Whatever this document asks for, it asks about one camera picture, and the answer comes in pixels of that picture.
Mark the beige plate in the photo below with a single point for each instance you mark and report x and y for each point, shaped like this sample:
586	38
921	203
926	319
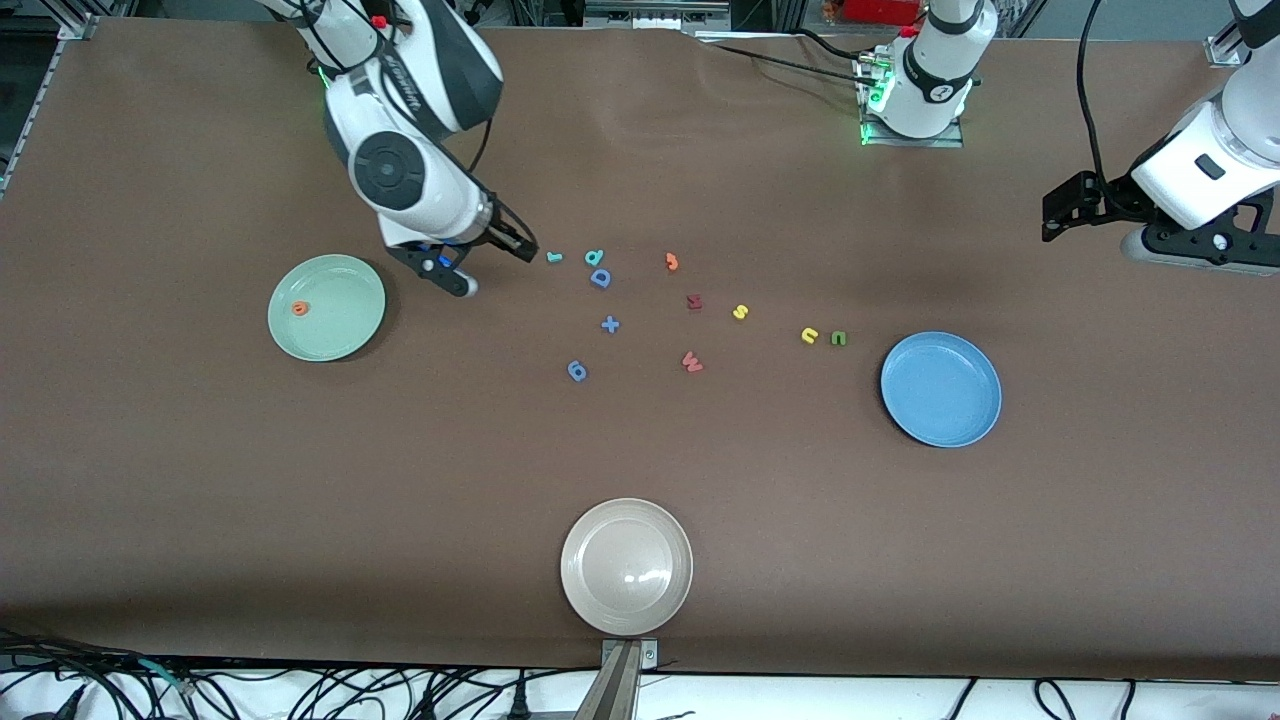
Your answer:
626	565

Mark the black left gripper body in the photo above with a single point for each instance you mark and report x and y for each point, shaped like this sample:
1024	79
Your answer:
1112	196

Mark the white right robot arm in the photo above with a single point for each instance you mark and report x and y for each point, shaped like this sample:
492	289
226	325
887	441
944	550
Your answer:
400	170

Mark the red box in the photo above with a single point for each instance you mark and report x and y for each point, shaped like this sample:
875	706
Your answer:
880	10

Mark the pink letter w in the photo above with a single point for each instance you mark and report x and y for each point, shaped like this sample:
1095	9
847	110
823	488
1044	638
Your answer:
691	362

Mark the pale green plate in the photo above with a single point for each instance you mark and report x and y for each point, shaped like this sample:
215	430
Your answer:
335	320

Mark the blue letter D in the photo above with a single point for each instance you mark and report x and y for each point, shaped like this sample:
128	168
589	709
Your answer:
600	278

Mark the blue plate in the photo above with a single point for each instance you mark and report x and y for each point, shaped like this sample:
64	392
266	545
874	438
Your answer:
940	390

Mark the aluminium frame rail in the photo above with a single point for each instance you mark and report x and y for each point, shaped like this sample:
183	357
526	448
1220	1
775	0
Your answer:
1225	50
78	27

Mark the grey metal rack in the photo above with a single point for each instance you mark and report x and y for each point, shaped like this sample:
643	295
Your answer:
650	18

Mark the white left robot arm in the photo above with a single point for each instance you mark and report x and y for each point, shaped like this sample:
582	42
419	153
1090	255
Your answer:
935	70

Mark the black power plug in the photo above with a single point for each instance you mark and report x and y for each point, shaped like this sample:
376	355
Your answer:
518	705

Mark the blue number six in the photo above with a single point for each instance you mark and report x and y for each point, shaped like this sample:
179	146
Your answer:
577	371

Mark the metal camera stand bracket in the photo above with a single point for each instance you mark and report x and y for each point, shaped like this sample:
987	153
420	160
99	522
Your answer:
620	690

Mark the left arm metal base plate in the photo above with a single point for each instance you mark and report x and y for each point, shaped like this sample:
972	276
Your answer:
910	143

